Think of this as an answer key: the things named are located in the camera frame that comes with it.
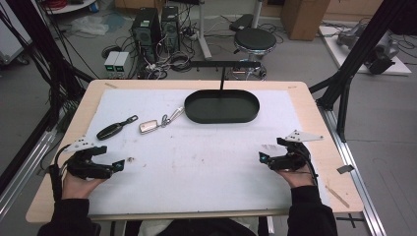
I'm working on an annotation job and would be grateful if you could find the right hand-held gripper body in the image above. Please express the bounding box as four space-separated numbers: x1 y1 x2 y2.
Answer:
268 130 324 172

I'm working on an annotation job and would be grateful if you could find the slim black computer tower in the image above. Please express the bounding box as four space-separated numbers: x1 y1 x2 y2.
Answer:
160 5 181 54

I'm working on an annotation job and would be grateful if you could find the white desk leg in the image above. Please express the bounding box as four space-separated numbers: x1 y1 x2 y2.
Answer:
196 0 213 61

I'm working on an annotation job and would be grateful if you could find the black round stool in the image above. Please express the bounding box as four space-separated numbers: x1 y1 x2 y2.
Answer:
233 27 278 82

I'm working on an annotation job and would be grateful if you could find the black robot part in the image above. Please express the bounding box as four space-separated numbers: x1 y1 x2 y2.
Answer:
363 30 401 76

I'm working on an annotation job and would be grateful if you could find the person's right hand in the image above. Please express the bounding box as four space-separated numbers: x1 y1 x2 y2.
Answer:
274 165 316 190

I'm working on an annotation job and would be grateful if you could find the clear plastic sheet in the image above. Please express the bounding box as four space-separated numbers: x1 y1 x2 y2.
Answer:
69 15 110 37

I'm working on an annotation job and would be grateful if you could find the white floor board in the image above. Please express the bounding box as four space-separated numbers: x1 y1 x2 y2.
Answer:
318 25 412 77

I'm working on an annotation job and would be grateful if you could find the large black computer tower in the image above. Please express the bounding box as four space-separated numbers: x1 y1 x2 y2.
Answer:
131 7 162 65

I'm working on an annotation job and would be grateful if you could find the black car key fob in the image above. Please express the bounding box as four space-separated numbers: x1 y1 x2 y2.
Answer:
96 114 140 142

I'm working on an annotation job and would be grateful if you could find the grey robot part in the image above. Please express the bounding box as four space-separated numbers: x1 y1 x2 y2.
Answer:
335 23 366 50

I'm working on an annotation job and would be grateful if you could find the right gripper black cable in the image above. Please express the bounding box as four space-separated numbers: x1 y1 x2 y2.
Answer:
294 146 320 188

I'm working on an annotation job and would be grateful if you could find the black metal frame with cables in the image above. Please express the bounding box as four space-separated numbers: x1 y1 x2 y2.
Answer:
0 0 96 132

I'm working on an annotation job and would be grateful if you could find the black key rack with tray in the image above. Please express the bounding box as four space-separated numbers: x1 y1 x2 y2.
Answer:
184 60 263 125

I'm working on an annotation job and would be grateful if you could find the aluminium rail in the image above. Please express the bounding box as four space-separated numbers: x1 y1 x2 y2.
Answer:
316 104 388 236
0 129 59 219

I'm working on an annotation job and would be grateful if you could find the white table mat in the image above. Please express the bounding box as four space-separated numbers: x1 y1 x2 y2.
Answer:
86 88 331 217

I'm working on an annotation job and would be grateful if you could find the cardboard box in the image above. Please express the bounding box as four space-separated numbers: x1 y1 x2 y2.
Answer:
280 0 331 42

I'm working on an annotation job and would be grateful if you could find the white bench power supply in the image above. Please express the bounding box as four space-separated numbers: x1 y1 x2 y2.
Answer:
103 50 120 79
113 51 132 79

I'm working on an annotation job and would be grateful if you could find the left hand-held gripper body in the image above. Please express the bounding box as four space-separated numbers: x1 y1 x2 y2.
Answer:
63 136 114 180

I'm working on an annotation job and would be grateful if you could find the person's lap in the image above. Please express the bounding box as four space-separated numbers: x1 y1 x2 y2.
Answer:
126 216 274 236

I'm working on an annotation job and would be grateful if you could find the thin wooden stick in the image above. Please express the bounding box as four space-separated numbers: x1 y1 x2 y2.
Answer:
325 185 351 209

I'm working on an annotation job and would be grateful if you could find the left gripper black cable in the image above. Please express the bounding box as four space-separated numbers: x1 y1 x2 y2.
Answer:
48 144 73 203

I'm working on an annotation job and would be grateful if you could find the person's left hand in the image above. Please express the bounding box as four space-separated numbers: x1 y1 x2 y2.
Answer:
62 170 106 200

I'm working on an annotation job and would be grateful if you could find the black flat pedal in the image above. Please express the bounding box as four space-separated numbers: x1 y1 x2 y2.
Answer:
229 13 255 32

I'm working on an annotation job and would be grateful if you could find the bundle of floor cables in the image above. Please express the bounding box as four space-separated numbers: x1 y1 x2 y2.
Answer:
137 48 196 82

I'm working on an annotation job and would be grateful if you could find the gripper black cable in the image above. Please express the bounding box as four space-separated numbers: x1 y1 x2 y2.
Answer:
48 144 73 203
294 146 320 188

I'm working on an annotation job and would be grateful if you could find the silver key fob with keychain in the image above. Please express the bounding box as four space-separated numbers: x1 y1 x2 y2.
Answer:
139 106 186 136

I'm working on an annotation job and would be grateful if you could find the black metal frame strut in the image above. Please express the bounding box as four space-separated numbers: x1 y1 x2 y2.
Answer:
309 0 411 144

